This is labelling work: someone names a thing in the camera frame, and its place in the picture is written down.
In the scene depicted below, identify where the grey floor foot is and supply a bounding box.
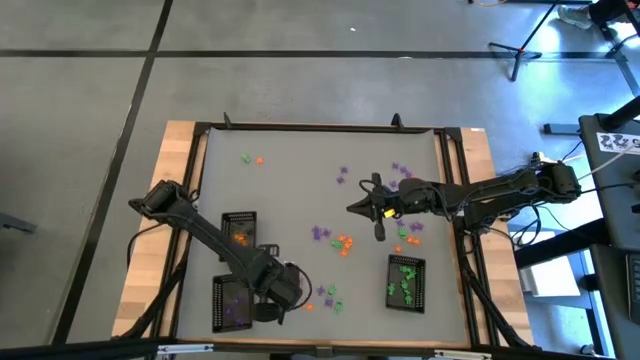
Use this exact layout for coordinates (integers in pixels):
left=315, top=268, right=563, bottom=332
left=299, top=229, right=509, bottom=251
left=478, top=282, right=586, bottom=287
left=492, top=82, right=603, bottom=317
left=0, top=212, right=39, bottom=235

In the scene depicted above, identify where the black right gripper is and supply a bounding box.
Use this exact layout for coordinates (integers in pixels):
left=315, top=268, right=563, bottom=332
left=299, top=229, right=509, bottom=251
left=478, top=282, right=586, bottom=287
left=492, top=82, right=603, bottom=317
left=346, top=172, right=404, bottom=243

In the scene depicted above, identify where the black desk leg bar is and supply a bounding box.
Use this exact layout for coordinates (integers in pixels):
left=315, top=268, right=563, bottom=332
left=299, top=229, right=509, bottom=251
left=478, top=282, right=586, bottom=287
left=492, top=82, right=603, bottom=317
left=513, top=218, right=612, bottom=270

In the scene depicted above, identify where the white cable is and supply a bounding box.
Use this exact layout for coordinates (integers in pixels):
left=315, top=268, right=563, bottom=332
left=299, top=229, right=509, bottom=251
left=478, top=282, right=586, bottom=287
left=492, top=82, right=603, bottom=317
left=574, top=144, right=634, bottom=182

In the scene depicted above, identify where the dark operator desk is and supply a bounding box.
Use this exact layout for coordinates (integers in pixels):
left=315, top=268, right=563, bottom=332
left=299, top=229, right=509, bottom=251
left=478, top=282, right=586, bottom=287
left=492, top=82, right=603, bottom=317
left=578, top=113, right=640, bottom=360

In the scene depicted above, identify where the person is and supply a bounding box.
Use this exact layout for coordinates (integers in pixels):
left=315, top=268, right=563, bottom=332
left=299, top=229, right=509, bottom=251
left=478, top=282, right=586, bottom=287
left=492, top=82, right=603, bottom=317
left=556, top=0, right=640, bottom=30

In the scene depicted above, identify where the dark floor foot bar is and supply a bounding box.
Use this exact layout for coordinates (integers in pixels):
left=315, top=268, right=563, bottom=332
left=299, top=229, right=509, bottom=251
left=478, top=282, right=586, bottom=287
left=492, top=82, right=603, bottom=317
left=543, top=122, right=581, bottom=136

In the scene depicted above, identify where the black plastic slotted basket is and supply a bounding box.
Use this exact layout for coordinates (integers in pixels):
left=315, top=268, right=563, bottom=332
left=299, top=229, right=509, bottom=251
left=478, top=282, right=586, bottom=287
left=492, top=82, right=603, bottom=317
left=219, top=210, right=259, bottom=263
left=211, top=273, right=254, bottom=334
left=385, top=253, right=427, bottom=315

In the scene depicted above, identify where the black frame beam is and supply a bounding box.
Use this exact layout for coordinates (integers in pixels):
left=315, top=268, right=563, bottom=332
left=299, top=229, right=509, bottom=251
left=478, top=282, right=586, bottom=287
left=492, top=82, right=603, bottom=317
left=0, top=337, right=640, bottom=360

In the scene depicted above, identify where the black slanted post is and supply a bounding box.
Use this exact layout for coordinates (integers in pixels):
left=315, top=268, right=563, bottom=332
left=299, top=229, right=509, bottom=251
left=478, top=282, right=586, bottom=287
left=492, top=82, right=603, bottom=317
left=598, top=94, right=640, bottom=132

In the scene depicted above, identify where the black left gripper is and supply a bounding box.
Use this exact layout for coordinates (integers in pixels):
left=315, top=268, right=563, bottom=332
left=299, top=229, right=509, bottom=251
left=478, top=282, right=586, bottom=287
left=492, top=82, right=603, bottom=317
left=253, top=263, right=304, bottom=326

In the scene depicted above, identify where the black computer keyboard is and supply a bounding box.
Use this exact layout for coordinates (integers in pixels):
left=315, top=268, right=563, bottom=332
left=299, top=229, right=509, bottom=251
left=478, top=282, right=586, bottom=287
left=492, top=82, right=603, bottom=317
left=626, top=252, right=640, bottom=326

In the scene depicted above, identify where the black aluminium table frame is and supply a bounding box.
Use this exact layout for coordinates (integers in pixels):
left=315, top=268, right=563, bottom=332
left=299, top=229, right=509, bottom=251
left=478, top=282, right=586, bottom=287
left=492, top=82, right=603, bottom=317
left=149, top=119, right=501, bottom=351

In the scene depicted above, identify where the black tripod stand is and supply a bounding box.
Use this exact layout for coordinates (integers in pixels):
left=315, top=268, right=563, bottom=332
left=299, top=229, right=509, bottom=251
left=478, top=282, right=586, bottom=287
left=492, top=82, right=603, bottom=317
left=488, top=0, right=564, bottom=83

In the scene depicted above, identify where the white printed label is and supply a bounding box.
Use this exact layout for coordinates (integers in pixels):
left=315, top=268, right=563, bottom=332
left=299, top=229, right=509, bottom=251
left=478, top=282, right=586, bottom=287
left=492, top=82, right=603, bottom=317
left=596, top=131, right=640, bottom=157

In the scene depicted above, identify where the silver metal bracket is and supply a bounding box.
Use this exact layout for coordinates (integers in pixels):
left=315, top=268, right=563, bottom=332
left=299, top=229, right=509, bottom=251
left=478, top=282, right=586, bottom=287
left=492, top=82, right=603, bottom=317
left=156, top=343, right=215, bottom=357
left=433, top=349, right=494, bottom=360

